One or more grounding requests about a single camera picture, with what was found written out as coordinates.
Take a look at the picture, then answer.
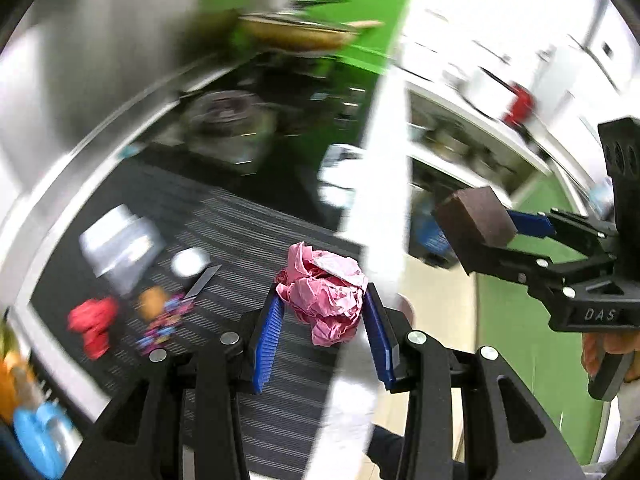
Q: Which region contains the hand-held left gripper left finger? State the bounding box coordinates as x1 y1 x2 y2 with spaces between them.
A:
57 287 287 480

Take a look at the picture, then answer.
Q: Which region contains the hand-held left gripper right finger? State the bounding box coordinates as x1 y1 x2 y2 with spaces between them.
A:
362 282 586 480

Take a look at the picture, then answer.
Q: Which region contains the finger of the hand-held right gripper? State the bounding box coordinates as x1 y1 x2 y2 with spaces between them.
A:
461 242 617 294
507 207 619 261

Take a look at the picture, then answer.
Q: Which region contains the brown sponge block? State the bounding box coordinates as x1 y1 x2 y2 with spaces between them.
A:
431 186 519 267

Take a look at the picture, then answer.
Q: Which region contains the pink paper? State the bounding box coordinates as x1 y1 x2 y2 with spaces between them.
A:
275 241 369 347

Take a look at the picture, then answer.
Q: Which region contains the colourful printed black tube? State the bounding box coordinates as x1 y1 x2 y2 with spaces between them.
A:
137 296 196 357

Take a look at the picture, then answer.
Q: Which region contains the person's right hand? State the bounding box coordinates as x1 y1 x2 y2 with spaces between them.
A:
581 331 640 380

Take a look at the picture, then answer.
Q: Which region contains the grey flat strip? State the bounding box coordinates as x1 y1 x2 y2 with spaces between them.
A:
184 265 222 298

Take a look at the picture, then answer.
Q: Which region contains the black striped mat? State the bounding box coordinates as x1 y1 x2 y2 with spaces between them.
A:
30 160 381 478

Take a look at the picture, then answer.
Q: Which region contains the person's leg in jeans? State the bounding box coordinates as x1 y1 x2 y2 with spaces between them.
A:
369 425 407 480

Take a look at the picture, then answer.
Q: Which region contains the white round lid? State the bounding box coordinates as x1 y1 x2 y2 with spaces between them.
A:
171 248 211 277

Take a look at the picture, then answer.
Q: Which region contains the red object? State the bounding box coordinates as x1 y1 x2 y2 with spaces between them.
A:
502 85 535 128

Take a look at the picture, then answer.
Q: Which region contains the white shelf unit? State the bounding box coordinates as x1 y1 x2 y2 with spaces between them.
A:
400 45 601 211

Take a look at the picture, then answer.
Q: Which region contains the red crumpled cloth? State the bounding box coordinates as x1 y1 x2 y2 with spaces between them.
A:
67 296 121 360

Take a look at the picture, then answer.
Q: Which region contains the white box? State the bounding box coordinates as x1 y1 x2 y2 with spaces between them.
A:
317 144 371 208

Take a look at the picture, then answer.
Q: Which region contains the light blue plastic object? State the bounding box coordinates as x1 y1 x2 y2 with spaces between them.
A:
12 402 76 478

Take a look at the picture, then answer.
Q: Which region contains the black gas stove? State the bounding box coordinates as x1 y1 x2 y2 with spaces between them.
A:
252 52 368 136

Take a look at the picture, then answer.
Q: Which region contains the orange object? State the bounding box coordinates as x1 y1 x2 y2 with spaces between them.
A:
0 350 37 421

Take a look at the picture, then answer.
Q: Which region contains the green lidded glass jar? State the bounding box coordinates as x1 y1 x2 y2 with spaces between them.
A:
0 317 22 357

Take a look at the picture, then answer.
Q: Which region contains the pan with wooden handle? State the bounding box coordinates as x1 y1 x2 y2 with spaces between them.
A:
237 12 386 53

